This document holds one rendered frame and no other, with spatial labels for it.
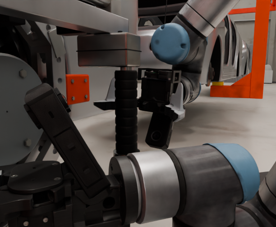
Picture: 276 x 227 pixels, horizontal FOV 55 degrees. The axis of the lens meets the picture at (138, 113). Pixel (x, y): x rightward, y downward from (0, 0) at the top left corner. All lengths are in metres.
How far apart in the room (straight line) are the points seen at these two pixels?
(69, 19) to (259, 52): 3.56
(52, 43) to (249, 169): 0.44
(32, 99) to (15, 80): 0.10
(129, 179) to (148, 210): 0.04
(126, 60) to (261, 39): 3.49
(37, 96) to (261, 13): 3.72
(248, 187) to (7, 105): 0.28
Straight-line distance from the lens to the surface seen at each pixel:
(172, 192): 0.27
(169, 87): 0.48
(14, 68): 0.33
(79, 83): 0.65
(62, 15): 0.33
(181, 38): 0.51
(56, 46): 0.59
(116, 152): 0.43
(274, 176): 0.39
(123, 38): 0.39
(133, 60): 0.41
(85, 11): 0.36
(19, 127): 0.34
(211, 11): 0.53
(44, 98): 0.23
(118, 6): 0.44
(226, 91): 3.84
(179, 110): 0.42
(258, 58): 3.81
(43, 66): 0.63
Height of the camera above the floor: 0.90
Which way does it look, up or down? 9 degrees down
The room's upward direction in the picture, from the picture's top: straight up
